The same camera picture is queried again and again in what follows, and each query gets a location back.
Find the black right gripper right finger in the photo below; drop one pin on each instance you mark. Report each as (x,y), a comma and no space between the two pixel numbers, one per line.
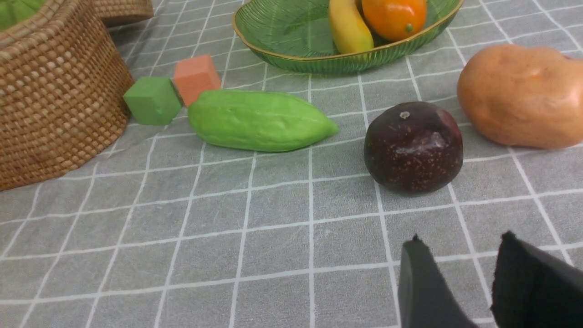
(532,289)

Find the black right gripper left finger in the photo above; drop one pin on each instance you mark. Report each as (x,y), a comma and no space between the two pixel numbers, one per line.
(425,300)

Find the dark purple toy passionfruit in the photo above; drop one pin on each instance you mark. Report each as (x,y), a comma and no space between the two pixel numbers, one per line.
(413,148)

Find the brown toy potato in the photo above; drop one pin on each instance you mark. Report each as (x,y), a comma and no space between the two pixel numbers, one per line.
(521,96)

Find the green toy cucumber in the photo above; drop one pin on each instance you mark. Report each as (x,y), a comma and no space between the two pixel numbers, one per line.
(258,120)

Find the yellow toy banana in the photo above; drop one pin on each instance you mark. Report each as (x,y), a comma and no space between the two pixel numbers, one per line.
(349,31)

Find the orange toy mango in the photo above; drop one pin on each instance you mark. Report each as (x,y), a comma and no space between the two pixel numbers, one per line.
(395,20)

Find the green glass leaf plate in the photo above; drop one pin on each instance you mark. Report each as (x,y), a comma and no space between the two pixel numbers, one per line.
(295,35)

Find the orange foam cube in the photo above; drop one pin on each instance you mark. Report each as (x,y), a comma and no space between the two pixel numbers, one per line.
(195,75)

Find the green foam cube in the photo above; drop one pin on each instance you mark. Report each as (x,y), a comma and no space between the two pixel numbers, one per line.
(153,100)

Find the woven rattan basket green lining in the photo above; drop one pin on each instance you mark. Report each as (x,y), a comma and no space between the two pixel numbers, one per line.
(62,83)

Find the woven rattan basket lid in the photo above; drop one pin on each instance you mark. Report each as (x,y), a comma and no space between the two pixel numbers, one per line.
(122,12)

